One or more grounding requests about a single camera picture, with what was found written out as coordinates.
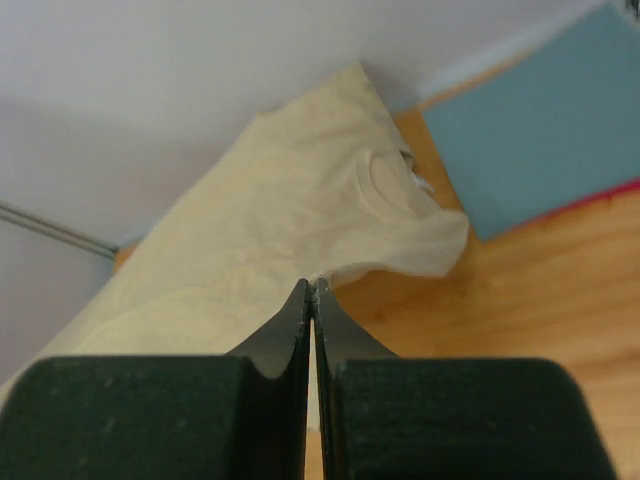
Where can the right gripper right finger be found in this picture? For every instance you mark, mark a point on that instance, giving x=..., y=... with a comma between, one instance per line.
x=388, y=417

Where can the folded grey-blue t shirt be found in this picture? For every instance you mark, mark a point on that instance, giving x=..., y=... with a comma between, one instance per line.
x=558, y=127

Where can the folded red t shirt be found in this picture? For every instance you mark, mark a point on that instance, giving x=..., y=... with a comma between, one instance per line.
x=631, y=185

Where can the beige t shirt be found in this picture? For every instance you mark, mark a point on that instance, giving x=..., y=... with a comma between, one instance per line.
x=319, y=187

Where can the left aluminium frame post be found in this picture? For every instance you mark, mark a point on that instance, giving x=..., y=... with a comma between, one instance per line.
x=24, y=219

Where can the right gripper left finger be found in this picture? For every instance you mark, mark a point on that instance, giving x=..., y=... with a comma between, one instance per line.
x=241, y=415

